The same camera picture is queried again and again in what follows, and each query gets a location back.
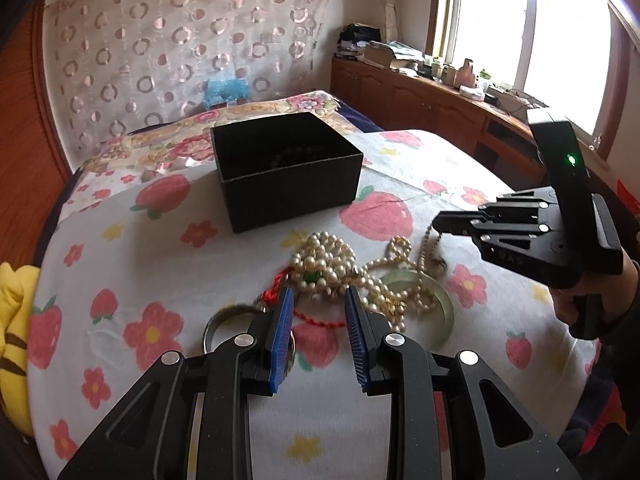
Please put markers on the window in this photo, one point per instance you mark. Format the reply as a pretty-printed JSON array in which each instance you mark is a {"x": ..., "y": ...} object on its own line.
[{"x": 530, "y": 25}]

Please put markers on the blue plush toy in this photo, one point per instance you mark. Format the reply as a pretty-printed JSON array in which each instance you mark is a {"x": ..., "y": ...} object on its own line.
[{"x": 227, "y": 91}]

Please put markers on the circle pattern curtain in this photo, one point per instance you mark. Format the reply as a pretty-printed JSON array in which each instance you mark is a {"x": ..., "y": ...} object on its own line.
[{"x": 150, "y": 35}]

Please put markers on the floral blanket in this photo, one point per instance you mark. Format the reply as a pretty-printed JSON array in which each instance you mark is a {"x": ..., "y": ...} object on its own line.
[{"x": 165, "y": 144}]

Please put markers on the pale green jade bangle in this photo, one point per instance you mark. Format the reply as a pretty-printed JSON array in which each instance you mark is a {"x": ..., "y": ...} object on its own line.
[{"x": 445, "y": 321}]

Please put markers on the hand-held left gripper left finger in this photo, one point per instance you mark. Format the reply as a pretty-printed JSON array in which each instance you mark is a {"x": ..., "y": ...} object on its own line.
[{"x": 281, "y": 345}]

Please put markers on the person's right hand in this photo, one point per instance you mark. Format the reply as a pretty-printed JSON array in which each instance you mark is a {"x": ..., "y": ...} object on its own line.
[{"x": 562, "y": 305}]

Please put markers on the small white box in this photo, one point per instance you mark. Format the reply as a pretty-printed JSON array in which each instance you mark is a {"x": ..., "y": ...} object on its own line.
[{"x": 471, "y": 92}]

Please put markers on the wooden wardrobe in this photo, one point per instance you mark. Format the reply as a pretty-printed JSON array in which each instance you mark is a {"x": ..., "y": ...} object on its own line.
[{"x": 30, "y": 150}]

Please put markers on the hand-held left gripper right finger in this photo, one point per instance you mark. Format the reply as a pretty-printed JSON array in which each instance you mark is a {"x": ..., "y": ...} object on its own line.
[{"x": 356, "y": 345}]

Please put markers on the pile of dark clothes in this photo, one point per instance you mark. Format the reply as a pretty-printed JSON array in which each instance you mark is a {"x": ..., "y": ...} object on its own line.
[{"x": 357, "y": 39}]

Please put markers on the wooden window cabinet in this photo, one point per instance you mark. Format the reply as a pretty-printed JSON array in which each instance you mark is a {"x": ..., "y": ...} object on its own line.
[{"x": 425, "y": 105}]

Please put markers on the person's right forearm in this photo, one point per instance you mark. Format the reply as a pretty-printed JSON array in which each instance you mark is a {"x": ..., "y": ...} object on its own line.
[{"x": 631, "y": 295}]

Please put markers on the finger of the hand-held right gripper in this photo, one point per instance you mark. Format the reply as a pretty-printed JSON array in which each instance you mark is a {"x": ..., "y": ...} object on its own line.
[
  {"x": 460, "y": 221},
  {"x": 515, "y": 238}
]

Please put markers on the silver metal bangle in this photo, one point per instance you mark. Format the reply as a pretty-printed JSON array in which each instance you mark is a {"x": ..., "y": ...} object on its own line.
[{"x": 209, "y": 329}]

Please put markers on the yellow plush toy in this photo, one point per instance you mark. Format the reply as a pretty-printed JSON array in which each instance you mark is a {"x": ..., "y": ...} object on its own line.
[{"x": 12, "y": 350}]

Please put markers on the black cardboard box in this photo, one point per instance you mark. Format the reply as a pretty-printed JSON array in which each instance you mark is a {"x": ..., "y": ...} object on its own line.
[{"x": 290, "y": 200}]

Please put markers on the pink bottle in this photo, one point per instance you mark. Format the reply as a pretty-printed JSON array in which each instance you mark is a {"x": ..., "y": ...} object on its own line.
[{"x": 467, "y": 74}]

